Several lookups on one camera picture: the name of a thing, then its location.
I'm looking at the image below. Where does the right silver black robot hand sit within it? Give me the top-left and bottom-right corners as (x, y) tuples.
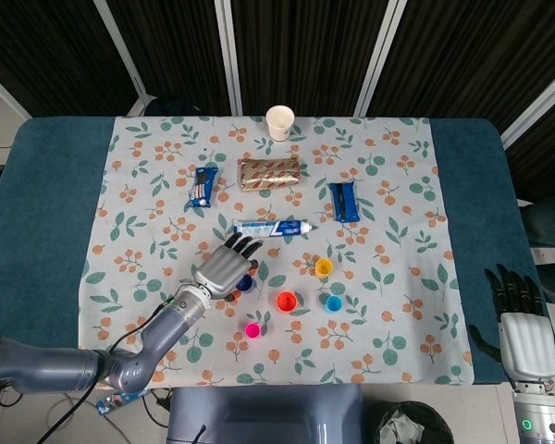
(469, 264), (555, 383)

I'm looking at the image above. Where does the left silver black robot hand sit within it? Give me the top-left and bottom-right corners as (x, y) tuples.
(191, 233), (265, 304)

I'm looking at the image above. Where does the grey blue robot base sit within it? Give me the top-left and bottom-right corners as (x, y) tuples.
(166, 386), (365, 444)

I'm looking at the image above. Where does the blue white toothpaste tube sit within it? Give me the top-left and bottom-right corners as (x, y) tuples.
(231, 218), (315, 241)

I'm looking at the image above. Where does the orange plastic cup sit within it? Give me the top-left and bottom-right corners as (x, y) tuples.
(276, 290), (300, 315)

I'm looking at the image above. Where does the floral leaf print tablecloth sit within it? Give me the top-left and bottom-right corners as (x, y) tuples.
(64, 115), (474, 389)

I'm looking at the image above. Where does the blue cookie pack with picture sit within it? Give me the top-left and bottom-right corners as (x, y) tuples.
(187, 165), (221, 210)

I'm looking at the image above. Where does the gold foil snack package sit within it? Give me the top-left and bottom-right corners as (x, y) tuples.
(237, 155), (302, 193)

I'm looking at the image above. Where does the dark teal chair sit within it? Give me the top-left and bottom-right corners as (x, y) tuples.
(520, 191), (555, 250)

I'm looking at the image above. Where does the black trash bin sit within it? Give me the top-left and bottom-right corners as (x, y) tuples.
(367, 400), (454, 444)

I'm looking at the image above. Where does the dark blue snack wrapper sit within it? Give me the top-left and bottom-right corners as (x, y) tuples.
(328, 181), (362, 224)

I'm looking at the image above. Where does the white paper cup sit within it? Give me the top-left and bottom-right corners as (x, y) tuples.
(265, 105), (296, 142)

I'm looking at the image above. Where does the blue cookie pack on floor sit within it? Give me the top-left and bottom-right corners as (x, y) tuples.
(96, 387), (150, 416)

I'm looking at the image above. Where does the black bag behind table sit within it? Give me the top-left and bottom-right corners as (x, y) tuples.
(142, 95), (204, 117)

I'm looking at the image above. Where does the teal table cover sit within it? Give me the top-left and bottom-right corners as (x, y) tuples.
(0, 116), (555, 385)

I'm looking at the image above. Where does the dark folding partition screen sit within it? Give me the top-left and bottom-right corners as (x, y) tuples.
(0, 0), (555, 204)

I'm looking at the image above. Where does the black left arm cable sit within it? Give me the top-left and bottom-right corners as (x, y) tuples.
(41, 298), (175, 444)

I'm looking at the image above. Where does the black cable with plug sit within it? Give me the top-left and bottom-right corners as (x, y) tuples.
(141, 388), (173, 426)

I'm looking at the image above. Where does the grey floor cable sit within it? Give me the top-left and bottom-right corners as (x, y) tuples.
(44, 390), (101, 431)

